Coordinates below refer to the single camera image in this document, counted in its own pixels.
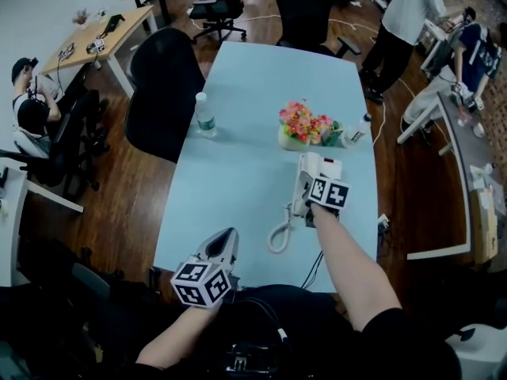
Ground person's black clothing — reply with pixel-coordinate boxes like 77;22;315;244
133;284;463;380

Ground idle gripper device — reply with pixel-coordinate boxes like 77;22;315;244
86;36;108;55

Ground wooden desk white legs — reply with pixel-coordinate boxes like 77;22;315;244
38;5;156;99

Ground clear bottle dark label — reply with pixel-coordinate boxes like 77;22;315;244
341;112;373;149

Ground person's right forearm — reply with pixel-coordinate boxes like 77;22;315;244
310;206;404;333

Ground black padded chair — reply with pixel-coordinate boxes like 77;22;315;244
0;234;188;380

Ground white looped cord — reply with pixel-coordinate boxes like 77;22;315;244
266;203;303;255

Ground black swivel chair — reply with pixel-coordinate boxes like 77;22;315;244
0;88;111;192

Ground small dried plant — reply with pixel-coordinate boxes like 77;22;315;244
72;8;92;30

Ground black mesh high-back office chair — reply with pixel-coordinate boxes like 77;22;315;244
273;0;362;59

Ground desk with white frame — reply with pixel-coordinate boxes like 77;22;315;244
406;88;507;262

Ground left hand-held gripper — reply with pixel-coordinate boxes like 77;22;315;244
170;227;241;307

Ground potted pink orange flowers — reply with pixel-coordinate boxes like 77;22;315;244
277;99;334;152

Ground black office chair with armrests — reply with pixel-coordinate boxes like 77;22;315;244
188;0;248;44

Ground clear bottle green label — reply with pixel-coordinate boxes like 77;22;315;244
194;91;219;139

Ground person's left forearm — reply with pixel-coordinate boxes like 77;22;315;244
135;302;223;370

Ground white floor cable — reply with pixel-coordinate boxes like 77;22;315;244
371;76;417;146

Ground small green bottle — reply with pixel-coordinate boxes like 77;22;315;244
321;120;346;147

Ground black round-back office chair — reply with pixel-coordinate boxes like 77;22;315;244
124;27;208;165

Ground black desk stand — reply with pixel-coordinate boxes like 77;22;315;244
105;13;127;34

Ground white chair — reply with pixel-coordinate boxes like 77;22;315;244
446;321;507;380

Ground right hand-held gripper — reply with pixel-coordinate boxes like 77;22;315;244
297;170;352;229

